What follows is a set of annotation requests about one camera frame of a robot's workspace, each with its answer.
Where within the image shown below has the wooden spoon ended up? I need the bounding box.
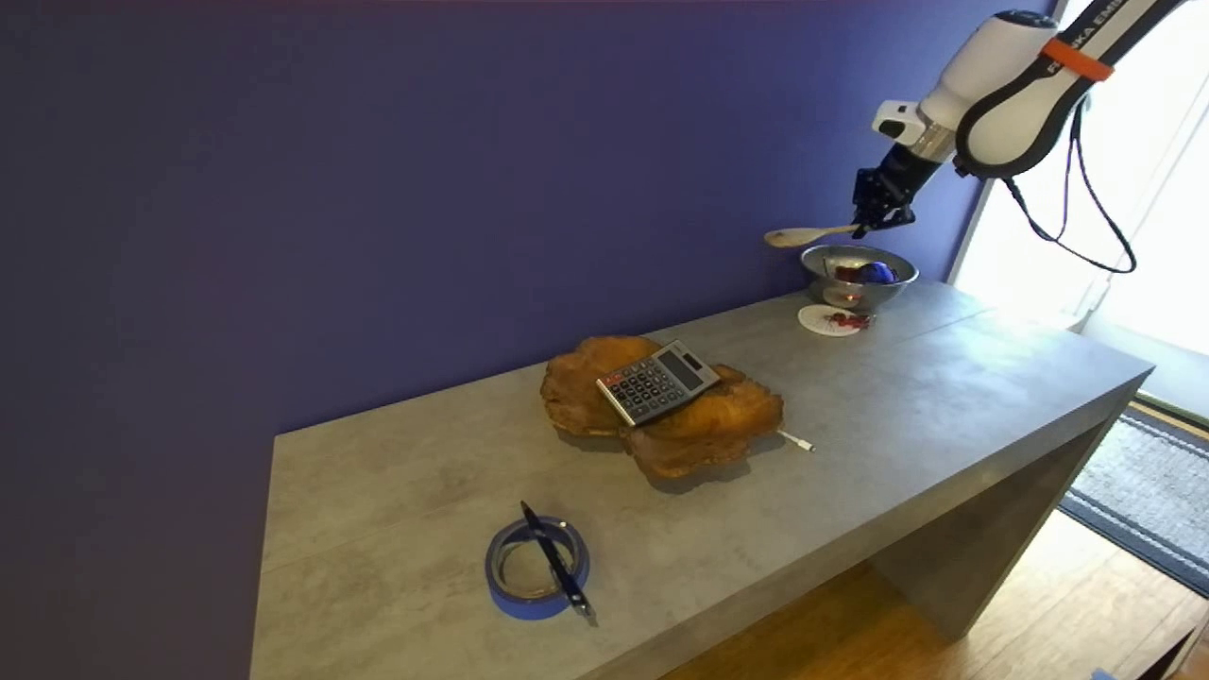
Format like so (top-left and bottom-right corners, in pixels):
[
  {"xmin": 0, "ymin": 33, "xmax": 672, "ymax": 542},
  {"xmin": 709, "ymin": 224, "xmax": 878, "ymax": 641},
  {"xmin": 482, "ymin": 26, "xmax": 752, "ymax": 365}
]
[{"xmin": 759, "ymin": 218, "xmax": 871, "ymax": 253}]

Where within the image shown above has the grey door mat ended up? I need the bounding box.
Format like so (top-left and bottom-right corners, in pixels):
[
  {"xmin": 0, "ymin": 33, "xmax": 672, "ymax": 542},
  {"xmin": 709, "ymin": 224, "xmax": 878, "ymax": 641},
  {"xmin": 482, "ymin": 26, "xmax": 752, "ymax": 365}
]
[{"xmin": 1058, "ymin": 408, "xmax": 1209, "ymax": 597}]

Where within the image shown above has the blue tape roll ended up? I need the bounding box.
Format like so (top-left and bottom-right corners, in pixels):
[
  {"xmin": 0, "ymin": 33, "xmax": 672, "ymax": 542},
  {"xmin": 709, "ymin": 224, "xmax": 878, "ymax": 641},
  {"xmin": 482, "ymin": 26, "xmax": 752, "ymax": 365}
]
[{"xmin": 484, "ymin": 515, "xmax": 595, "ymax": 622}]

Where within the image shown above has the white round coaster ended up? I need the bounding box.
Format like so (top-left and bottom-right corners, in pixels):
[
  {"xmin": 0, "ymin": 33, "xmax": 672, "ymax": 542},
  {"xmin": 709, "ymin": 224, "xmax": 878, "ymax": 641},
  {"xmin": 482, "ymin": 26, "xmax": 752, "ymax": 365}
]
[{"xmin": 794, "ymin": 297, "xmax": 874, "ymax": 339}]

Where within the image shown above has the brown wooden tray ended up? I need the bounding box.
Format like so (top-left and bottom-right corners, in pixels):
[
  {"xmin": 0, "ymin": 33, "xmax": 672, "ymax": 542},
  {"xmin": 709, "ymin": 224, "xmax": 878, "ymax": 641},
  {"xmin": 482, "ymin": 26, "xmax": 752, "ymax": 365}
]
[{"xmin": 536, "ymin": 334, "xmax": 786, "ymax": 486}]

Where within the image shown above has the grey concrete table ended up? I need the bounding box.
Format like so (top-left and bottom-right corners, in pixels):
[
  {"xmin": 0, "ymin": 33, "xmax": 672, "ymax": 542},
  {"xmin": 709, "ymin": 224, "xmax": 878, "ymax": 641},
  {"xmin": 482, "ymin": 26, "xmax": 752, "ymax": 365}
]
[{"xmin": 246, "ymin": 276, "xmax": 1157, "ymax": 680}]

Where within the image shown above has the black pen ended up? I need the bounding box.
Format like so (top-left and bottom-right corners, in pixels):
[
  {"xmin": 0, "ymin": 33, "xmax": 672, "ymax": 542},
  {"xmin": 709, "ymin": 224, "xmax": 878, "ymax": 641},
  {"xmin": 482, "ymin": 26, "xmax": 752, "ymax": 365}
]
[{"xmin": 517, "ymin": 497, "xmax": 601, "ymax": 632}]

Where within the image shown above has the orange arm strap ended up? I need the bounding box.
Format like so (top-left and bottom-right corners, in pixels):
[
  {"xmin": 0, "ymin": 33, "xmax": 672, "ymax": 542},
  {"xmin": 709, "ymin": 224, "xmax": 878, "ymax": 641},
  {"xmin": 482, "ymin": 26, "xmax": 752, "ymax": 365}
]
[{"xmin": 1039, "ymin": 33, "xmax": 1119, "ymax": 87}]

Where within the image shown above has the grey calculator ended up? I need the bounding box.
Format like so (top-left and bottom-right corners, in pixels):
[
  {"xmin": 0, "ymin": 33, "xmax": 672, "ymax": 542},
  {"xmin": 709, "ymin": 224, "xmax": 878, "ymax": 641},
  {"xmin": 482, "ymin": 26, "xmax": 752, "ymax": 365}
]
[{"xmin": 595, "ymin": 344, "xmax": 727, "ymax": 432}]

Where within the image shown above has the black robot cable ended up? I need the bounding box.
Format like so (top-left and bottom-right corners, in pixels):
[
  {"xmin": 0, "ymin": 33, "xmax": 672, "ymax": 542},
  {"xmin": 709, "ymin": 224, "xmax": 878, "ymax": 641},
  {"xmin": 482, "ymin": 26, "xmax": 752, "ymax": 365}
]
[{"xmin": 998, "ymin": 94, "xmax": 1143, "ymax": 278}]

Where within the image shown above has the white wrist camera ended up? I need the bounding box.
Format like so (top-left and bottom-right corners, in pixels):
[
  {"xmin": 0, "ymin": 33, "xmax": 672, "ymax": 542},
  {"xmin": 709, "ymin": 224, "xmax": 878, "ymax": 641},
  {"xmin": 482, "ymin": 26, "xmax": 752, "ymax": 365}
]
[{"xmin": 874, "ymin": 94, "xmax": 945, "ymax": 149}]

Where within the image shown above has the metal bowl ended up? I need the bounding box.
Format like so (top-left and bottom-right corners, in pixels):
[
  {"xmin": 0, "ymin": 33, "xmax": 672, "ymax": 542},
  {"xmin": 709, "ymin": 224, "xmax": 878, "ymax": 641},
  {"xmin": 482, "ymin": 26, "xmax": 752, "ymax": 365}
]
[{"xmin": 796, "ymin": 243, "xmax": 924, "ymax": 316}]

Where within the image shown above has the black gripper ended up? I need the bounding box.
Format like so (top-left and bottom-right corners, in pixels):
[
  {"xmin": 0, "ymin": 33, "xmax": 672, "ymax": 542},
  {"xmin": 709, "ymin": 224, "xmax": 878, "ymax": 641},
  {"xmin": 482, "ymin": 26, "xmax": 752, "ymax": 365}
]
[{"xmin": 852, "ymin": 140, "xmax": 945, "ymax": 243}]

